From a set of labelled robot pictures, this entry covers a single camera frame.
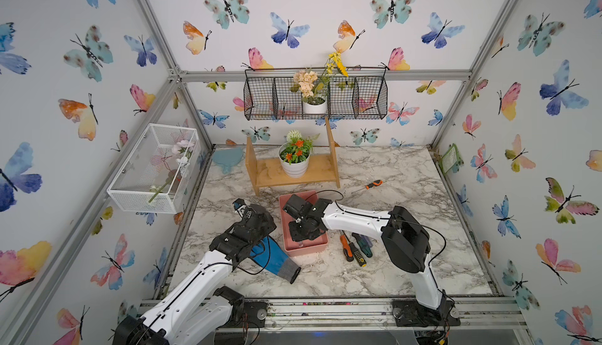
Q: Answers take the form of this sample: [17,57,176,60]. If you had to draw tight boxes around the white mesh wall basket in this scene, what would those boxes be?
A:
[107,123,202,214]

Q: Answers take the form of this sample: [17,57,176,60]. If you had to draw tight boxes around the green framed wall card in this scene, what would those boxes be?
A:
[440,144,464,174]

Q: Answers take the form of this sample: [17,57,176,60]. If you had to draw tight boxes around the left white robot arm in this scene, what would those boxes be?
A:
[112,199,276,344]

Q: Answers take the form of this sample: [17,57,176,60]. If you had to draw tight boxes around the orange handled screwdriver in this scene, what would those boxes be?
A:
[340,232,354,262]

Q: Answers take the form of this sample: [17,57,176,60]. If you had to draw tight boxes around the green black screwdriver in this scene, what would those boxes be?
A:
[352,232,373,258]

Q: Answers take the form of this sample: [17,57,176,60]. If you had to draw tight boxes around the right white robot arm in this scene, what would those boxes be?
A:
[283,195,461,329]

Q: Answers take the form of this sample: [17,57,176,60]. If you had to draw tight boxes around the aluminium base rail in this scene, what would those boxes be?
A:
[235,296,527,332]

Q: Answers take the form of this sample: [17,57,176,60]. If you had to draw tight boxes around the small orange black screwdriver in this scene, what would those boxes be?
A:
[356,180,383,192]

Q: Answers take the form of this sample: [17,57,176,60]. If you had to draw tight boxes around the white pot cream flowers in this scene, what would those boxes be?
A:
[291,69,328,116]

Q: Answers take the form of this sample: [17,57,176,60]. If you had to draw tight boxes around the black yellow screwdriver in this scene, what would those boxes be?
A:
[345,235,367,268]

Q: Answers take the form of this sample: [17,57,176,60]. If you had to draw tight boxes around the white pot orange flowers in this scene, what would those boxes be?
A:
[278,130,314,179]

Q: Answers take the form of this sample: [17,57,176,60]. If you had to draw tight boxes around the yellow artificial flower sprig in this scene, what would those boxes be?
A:
[325,50,349,84]

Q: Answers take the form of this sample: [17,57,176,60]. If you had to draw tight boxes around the wooden desktop shelf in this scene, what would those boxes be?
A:
[246,116,340,196]

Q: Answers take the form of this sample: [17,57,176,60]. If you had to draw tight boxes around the artificial white flower stem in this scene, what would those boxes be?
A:
[148,139,195,204]

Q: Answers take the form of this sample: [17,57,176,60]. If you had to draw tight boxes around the black wire wall basket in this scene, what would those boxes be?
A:
[243,67,389,121]

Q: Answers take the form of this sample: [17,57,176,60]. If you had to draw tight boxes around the pink plastic storage box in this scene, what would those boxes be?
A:
[279,191,329,257]

